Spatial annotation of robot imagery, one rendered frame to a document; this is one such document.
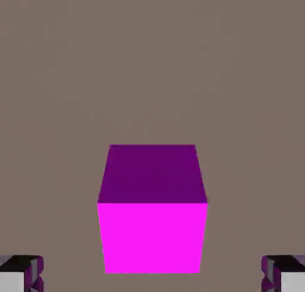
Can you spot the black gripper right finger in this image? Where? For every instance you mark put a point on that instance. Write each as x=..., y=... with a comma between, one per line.
x=288, y=268

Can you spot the small magenta cube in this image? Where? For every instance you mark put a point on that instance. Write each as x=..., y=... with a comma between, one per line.
x=152, y=234

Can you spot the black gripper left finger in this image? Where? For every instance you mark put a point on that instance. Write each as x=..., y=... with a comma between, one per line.
x=16, y=268

